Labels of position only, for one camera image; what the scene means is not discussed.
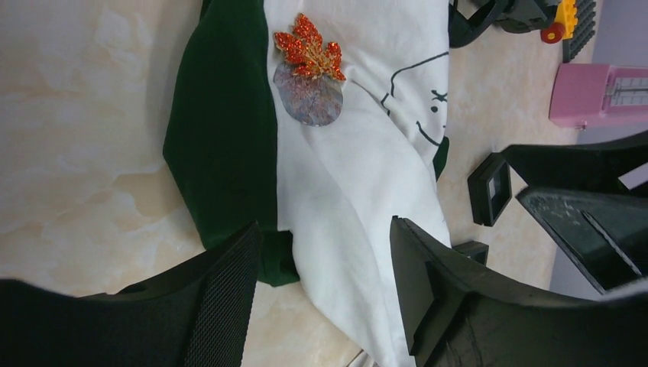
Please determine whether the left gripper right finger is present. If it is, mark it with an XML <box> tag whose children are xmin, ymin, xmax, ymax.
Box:
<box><xmin>390</xmin><ymin>217</ymin><xmax>647</xmax><ymax>366</ymax></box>

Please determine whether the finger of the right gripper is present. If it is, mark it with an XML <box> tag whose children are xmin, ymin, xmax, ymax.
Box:
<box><xmin>502</xmin><ymin>132</ymin><xmax>647</xmax><ymax>195</ymax></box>
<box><xmin>517</xmin><ymin>187</ymin><xmax>647</xmax><ymax>294</ymax></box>

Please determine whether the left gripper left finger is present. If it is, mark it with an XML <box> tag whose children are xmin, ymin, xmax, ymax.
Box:
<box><xmin>1</xmin><ymin>222</ymin><xmax>262</xmax><ymax>366</ymax></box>

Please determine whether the white and green garment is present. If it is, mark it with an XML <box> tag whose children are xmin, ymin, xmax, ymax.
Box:
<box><xmin>163</xmin><ymin>1</ymin><xmax>449</xmax><ymax>366</ymax></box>

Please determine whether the red maple leaf brooch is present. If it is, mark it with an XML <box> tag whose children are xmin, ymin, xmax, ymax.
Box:
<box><xmin>273</xmin><ymin>13</ymin><xmax>346</xmax><ymax>82</ymax></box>

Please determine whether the pink metronome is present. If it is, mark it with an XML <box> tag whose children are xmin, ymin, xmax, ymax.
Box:
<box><xmin>549</xmin><ymin>63</ymin><xmax>647</xmax><ymax>129</ymax></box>

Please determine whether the dark grey baseplate right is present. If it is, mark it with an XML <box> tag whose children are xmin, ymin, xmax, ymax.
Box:
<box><xmin>562</xmin><ymin>0</ymin><xmax>597</xmax><ymax>63</ymax></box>

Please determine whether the yellow orange toy car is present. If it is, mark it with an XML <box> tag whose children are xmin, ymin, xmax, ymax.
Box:
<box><xmin>540</xmin><ymin>0</ymin><xmax>578</xmax><ymax>44</ymax></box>

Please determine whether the black poker chip case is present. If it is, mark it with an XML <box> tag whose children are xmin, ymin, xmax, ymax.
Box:
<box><xmin>448</xmin><ymin>0</ymin><xmax>560</xmax><ymax>49</ymax></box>

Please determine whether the black square frame lower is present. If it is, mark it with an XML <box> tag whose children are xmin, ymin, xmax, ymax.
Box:
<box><xmin>452</xmin><ymin>241</ymin><xmax>489</xmax><ymax>266</ymax></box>

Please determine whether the black square frame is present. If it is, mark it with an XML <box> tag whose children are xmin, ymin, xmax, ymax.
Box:
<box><xmin>467</xmin><ymin>153</ymin><xmax>512</xmax><ymax>227</ymax></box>
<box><xmin>452</xmin><ymin>241</ymin><xmax>489</xmax><ymax>266</ymax></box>

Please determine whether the black square frame upper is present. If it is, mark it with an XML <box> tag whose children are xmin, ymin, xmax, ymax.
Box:
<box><xmin>467</xmin><ymin>153</ymin><xmax>512</xmax><ymax>227</ymax></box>

